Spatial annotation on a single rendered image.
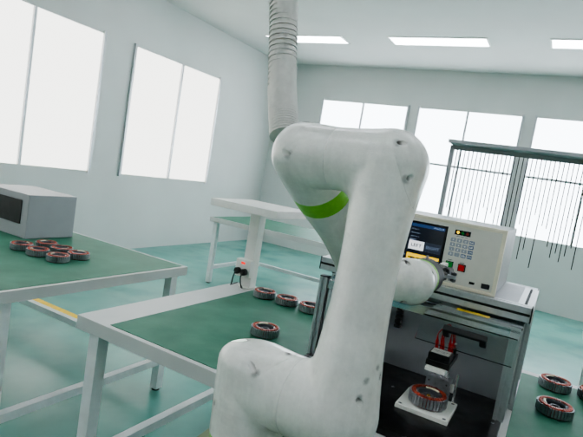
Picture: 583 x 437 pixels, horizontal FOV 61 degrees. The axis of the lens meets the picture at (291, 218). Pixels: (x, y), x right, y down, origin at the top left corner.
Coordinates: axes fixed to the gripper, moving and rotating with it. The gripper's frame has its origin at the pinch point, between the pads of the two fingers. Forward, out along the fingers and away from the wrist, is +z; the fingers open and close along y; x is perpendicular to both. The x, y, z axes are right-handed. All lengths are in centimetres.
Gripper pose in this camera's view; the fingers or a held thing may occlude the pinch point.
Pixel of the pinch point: (442, 268)
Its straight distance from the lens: 153.7
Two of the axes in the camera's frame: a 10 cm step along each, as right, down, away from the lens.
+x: 1.7, -9.8, -1.0
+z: 4.8, 0.0, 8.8
